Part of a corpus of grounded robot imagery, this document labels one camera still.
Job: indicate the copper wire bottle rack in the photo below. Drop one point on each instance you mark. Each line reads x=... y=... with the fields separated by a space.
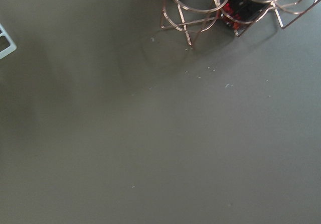
x=192 y=17

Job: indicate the mug rack with mugs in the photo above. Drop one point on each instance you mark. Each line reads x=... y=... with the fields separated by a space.
x=8 y=46

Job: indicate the tea bottle front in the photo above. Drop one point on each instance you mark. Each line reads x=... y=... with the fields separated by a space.
x=237 y=14

